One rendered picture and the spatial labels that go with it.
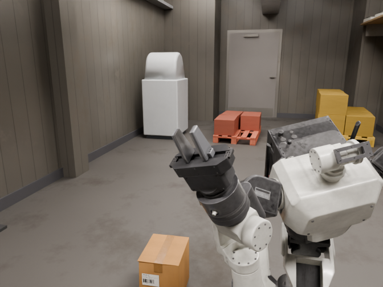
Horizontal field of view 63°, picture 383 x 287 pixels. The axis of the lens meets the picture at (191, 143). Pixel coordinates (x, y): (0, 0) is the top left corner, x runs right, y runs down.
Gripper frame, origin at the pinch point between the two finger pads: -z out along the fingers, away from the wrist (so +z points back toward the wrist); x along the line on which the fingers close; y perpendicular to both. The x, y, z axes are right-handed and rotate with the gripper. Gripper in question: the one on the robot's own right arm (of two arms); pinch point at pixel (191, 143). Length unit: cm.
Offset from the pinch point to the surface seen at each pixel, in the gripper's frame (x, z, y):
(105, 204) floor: -222, 136, -103
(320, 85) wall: -117, 386, -688
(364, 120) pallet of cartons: -15, 330, -443
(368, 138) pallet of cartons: -14, 357, -428
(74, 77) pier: -281, 37, -216
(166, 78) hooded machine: -298, 142, -395
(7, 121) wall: -281, 28, -117
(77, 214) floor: -227, 121, -79
